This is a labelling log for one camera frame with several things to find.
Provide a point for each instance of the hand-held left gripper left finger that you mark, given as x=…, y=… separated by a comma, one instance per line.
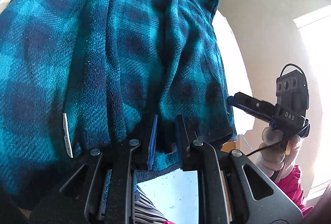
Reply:
x=152, y=146

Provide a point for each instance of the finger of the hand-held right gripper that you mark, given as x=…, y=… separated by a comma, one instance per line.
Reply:
x=248, y=110
x=254, y=101

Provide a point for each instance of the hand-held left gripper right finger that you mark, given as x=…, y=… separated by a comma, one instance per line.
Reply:
x=180, y=140

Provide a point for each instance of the teal plaid fleece jacket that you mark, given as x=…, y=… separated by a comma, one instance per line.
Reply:
x=77, y=45

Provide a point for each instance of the person's right forearm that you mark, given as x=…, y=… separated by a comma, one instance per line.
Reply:
x=294, y=187

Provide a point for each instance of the person's right hand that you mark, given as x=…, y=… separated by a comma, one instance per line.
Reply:
x=269, y=159

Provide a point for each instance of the striped cloth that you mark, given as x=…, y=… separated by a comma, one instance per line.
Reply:
x=147, y=211

